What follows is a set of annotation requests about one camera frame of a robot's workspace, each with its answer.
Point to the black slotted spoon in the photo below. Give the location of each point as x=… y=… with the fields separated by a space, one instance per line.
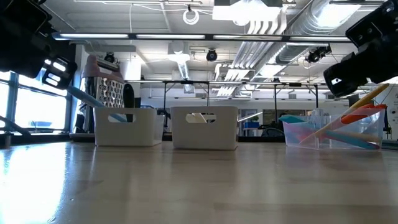
x=129 y=96

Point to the black ceiling light rail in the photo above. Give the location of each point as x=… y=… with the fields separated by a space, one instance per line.
x=132 y=36

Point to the black ceiling camera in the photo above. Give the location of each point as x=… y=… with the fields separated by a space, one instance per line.
x=211 y=56
x=109 y=58

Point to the pink-trimmed metal box grater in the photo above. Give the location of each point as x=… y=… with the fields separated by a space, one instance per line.
x=105 y=93

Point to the blue silicone spoon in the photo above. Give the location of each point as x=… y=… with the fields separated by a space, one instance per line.
x=87 y=99

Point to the yellow silicone spatula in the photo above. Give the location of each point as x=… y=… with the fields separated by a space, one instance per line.
x=357 y=104

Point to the silver ventilation duct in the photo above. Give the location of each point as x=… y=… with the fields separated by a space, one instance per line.
x=311 y=25

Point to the small potted plant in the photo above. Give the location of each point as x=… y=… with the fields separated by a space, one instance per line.
x=255 y=119

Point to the teal silicone spatula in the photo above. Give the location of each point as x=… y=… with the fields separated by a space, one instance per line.
x=292 y=119

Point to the large glass window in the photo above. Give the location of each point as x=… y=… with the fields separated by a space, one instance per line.
x=40 y=112

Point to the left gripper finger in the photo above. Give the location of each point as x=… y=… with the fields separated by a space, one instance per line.
x=66 y=77

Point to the blue storage box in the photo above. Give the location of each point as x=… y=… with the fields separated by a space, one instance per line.
x=251 y=125

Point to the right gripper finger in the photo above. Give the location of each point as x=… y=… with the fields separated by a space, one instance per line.
x=385 y=73

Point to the black ceiling camera rig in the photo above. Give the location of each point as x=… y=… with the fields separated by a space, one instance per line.
x=315 y=56

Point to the clear plastic bin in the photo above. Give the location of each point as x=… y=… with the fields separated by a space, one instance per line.
x=292 y=137

